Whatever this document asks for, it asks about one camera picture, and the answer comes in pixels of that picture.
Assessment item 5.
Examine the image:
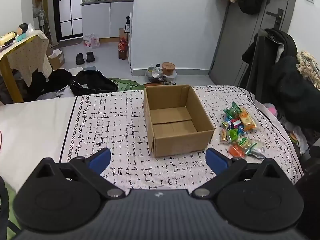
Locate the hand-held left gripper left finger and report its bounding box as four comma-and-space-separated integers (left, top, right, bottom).
35, 148, 125, 200

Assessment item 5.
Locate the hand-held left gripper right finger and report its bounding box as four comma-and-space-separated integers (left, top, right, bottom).
192, 148, 283, 200

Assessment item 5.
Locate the pile of snack packets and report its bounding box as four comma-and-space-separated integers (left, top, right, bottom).
219, 102, 266, 159

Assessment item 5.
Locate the orange rice cracker packet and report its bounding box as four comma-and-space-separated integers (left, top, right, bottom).
239, 110, 258, 132

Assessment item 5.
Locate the brown cardboard box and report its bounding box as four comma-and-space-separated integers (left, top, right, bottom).
143, 85, 215, 158

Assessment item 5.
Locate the black duffel bag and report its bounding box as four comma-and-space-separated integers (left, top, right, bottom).
69, 70, 118, 97

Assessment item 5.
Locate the green crocodile rug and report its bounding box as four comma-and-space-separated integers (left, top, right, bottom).
107, 77, 145, 92

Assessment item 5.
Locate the plain white bedding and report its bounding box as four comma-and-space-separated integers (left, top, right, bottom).
0, 96, 77, 193

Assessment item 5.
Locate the white plastic bag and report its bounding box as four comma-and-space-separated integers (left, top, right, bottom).
287, 125, 310, 153

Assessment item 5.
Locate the black clothes heap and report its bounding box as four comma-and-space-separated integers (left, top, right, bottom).
26, 69, 73, 101

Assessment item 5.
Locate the clear plastic trash bag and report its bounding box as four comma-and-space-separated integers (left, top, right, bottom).
146, 65, 164, 83

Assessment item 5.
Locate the brown paper tub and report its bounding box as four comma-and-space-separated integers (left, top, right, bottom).
161, 62, 176, 76

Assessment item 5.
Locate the black fleece coat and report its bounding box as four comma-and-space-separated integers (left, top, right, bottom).
241, 28, 320, 144

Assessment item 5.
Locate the small open cardboard carton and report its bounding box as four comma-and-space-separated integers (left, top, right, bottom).
47, 49, 65, 70

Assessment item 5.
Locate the red-labelled oil bottle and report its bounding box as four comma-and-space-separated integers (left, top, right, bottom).
117, 39, 128, 60

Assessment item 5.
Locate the pink plastic bag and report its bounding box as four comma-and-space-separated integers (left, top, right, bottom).
83, 33, 100, 48

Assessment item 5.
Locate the grey door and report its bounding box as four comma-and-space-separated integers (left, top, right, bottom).
209, 0, 299, 88

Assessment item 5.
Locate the yellow wooden table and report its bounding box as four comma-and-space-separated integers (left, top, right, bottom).
0, 35, 48, 103

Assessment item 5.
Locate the dotted cream tablecloth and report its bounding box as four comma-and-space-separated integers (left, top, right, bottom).
6, 29, 52, 85

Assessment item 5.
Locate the cream fringed scarf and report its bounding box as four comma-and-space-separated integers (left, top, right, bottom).
296, 50, 320, 90

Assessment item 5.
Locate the white kitchen cabinet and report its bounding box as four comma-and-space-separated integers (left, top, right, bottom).
80, 1, 134, 40

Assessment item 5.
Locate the black-haired doll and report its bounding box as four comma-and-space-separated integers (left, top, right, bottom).
15, 23, 29, 42

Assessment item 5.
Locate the black-framed glass door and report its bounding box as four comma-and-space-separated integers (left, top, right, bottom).
52, 0, 84, 42

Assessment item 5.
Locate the black door handle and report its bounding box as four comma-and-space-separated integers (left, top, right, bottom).
266, 8, 284, 29

